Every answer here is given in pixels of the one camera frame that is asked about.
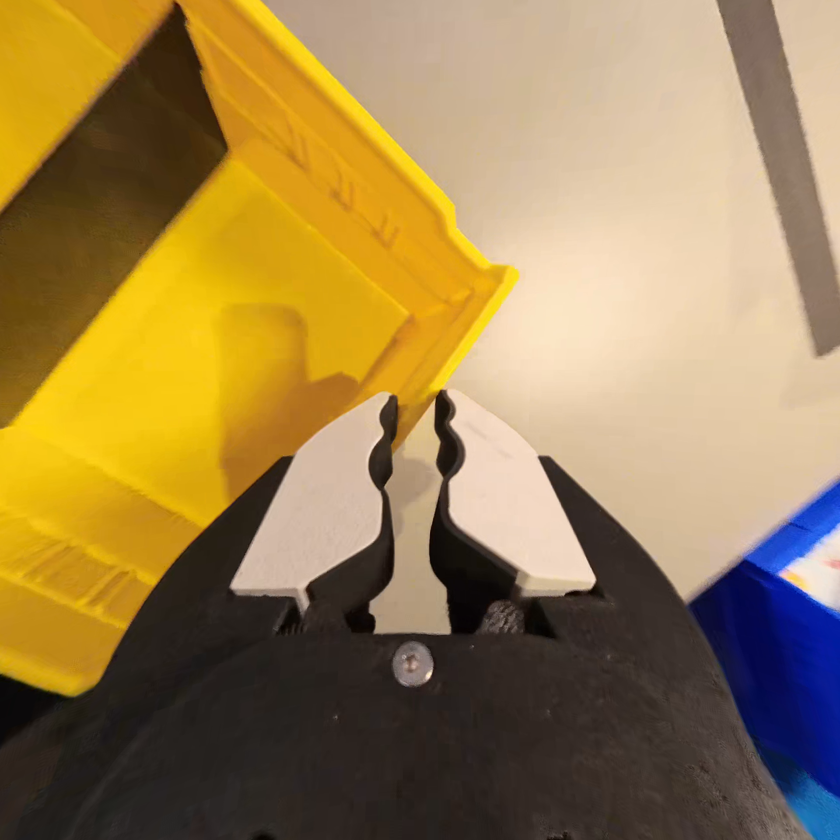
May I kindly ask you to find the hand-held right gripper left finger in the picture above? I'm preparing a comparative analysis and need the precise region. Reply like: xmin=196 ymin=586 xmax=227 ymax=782
xmin=230 ymin=392 xmax=399 ymax=613

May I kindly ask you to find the grey tape strip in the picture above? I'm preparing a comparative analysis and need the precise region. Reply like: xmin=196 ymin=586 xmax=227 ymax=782
xmin=717 ymin=0 xmax=840 ymax=358

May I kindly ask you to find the yellow plastic storage bin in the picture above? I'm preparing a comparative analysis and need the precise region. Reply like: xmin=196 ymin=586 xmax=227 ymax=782
xmin=0 ymin=0 xmax=519 ymax=698

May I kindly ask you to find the black bin divider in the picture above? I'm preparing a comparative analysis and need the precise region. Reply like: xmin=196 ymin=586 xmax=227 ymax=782
xmin=0 ymin=7 xmax=228 ymax=429

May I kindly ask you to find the blue plastic bin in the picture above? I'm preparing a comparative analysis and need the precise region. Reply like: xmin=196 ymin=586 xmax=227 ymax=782
xmin=688 ymin=480 xmax=840 ymax=840

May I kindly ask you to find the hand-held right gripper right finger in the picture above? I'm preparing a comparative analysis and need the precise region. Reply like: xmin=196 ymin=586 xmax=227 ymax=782
xmin=430 ymin=390 xmax=597 ymax=614

